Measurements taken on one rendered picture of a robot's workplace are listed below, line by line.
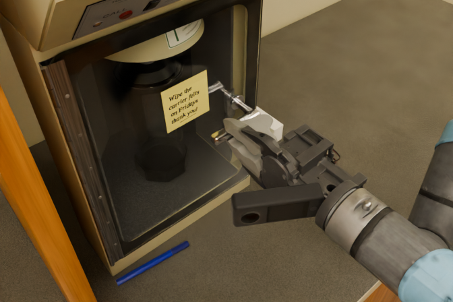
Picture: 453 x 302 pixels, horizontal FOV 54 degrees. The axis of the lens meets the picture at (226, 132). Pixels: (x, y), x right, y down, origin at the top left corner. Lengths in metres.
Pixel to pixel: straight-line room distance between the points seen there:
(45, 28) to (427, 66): 1.11
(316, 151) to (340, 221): 0.10
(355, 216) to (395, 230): 0.04
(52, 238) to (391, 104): 0.88
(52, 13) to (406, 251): 0.41
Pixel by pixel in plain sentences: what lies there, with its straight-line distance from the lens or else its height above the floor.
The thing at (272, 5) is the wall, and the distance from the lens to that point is 1.38.
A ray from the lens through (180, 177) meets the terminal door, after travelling 0.72.
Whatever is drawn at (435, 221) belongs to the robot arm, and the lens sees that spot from 0.61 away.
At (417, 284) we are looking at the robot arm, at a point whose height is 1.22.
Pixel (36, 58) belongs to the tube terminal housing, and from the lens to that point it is 0.50.
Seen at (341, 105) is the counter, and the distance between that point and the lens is 1.13.
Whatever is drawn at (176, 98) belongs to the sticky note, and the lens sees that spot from 0.61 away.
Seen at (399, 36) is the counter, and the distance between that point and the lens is 1.46.
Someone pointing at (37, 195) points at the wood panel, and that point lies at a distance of 0.47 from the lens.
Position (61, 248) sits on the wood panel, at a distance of 0.55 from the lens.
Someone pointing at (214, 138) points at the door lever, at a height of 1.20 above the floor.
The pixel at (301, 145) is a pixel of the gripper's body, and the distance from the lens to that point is 0.60.
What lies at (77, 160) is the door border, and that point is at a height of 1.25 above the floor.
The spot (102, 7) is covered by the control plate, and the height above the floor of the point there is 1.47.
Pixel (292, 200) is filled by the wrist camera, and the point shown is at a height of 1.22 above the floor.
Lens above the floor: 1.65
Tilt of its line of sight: 44 degrees down
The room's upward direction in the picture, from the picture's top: straight up
